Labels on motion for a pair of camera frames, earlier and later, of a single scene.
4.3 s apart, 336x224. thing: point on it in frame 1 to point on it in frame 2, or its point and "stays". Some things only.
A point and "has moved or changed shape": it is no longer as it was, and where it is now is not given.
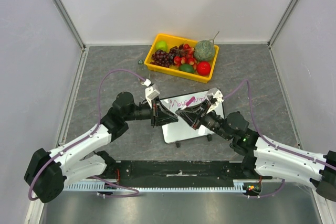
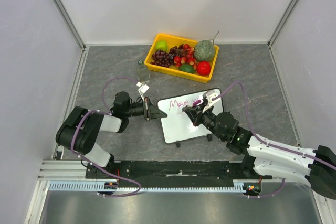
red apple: [203, 68] stays
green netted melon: [204, 50] stays
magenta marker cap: [191, 99] has moved or changed shape
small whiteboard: [183, 129] stays
